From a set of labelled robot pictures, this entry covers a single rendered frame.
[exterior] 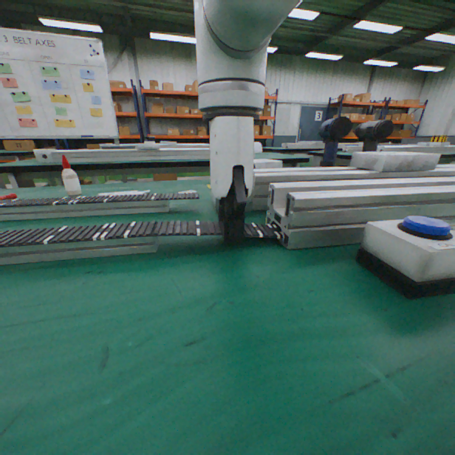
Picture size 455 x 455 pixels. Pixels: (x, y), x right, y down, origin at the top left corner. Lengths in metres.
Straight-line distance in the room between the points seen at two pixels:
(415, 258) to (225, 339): 0.21
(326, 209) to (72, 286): 0.35
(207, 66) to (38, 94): 3.17
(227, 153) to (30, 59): 3.26
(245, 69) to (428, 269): 0.28
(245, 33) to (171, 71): 10.87
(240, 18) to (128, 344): 0.28
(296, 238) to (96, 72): 3.12
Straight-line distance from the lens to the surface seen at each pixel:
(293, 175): 0.50
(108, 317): 0.24
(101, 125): 3.20
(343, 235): 0.36
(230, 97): 0.27
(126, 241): 0.33
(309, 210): 0.32
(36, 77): 3.42
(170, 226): 0.32
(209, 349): 0.19
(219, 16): 0.24
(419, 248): 0.28
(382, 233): 0.30
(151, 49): 11.27
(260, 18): 0.22
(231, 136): 0.25
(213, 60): 0.28
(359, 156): 0.69
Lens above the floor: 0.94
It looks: 24 degrees down
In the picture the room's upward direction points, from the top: straight up
